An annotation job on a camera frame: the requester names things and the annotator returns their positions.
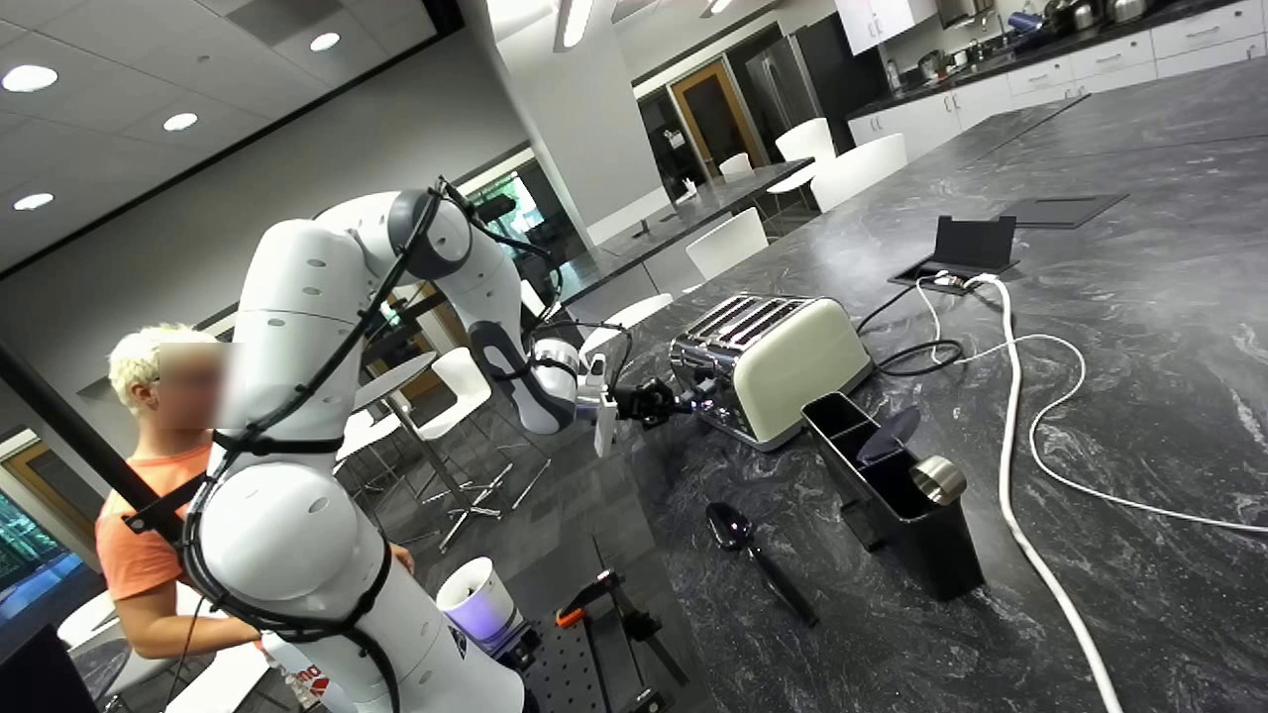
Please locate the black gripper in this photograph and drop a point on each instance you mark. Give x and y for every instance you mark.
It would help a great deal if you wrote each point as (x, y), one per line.
(637, 404)

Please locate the cream and chrome toaster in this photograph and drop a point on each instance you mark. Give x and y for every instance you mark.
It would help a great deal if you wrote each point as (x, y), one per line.
(795, 363)

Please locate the black marker pen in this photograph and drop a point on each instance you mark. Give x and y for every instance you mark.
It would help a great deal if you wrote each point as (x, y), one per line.
(731, 523)

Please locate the long dark table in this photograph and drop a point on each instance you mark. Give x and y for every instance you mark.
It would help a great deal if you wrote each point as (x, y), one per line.
(717, 202)

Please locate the white chair with metal legs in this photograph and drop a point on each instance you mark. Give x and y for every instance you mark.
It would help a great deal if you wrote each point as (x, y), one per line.
(460, 382)

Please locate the black tripod with orange clamp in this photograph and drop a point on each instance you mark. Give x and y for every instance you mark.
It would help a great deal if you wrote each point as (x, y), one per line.
(597, 599)

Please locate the small metal cup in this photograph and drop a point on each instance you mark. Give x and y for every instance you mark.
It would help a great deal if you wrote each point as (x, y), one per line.
(937, 478)

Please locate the round grey table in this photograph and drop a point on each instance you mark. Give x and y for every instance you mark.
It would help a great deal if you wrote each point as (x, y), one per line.
(397, 382)

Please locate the purple and white cup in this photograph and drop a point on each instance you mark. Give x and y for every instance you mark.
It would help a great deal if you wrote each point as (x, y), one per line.
(478, 607)

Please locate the wooden door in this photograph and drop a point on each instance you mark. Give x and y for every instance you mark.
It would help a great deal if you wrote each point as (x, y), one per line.
(721, 121)

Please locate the black rectangular container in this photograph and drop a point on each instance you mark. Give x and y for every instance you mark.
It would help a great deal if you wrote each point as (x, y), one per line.
(927, 541)

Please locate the black socket box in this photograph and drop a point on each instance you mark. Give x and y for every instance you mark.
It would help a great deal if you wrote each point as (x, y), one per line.
(977, 243)

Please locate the round ceiling light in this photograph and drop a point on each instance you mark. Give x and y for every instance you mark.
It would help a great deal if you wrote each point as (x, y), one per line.
(29, 75)
(182, 121)
(328, 40)

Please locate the person in orange shirt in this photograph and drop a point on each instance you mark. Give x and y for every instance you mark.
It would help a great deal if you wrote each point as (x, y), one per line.
(133, 556)

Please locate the white kitchen counter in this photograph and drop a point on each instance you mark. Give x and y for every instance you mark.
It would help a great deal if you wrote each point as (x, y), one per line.
(1124, 61)

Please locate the black diagonal pole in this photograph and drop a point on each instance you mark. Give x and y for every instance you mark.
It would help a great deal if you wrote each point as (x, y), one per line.
(66, 428)

